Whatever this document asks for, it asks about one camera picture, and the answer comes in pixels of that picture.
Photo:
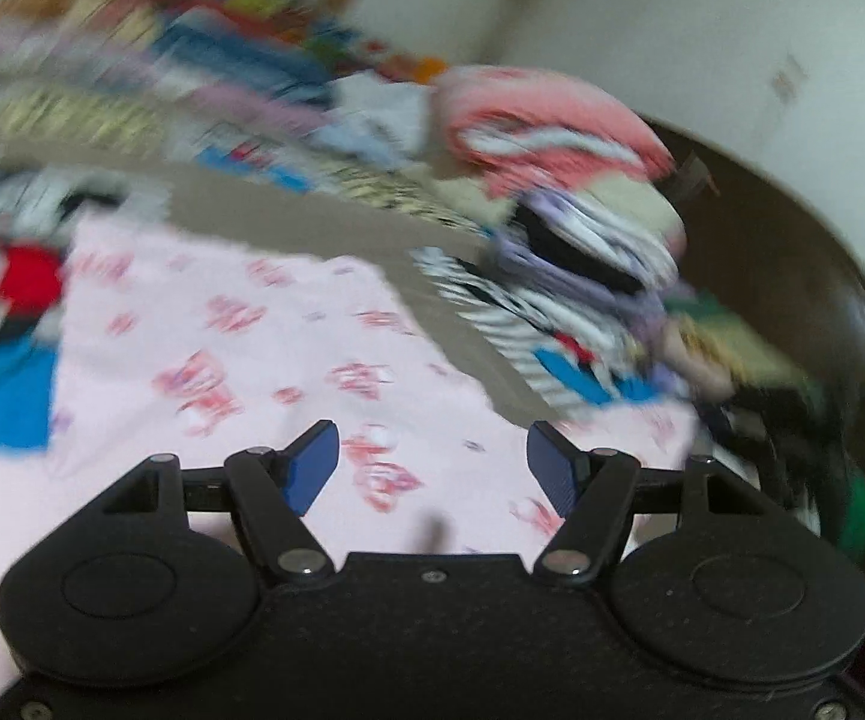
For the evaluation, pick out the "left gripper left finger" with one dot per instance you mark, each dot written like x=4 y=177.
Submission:
x=271 y=492

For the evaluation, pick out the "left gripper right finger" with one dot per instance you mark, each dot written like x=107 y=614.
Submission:
x=592 y=492

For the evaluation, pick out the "pink fox print garment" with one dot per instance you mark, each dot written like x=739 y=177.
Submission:
x=200 y=348

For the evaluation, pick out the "purple white folded clothes stack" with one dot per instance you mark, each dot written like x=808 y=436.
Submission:
x=578 y=250

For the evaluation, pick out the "brown Mickey Mouse blanket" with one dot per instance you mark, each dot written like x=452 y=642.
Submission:
x=65 y=151

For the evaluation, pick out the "pink folded quilt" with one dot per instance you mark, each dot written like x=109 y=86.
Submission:
x=524 y=128

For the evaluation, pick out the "white crumpled cloth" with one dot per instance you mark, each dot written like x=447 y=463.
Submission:
x=375 y=120

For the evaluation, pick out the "blue folded duvet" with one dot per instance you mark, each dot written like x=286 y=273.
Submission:
x=276 y=71

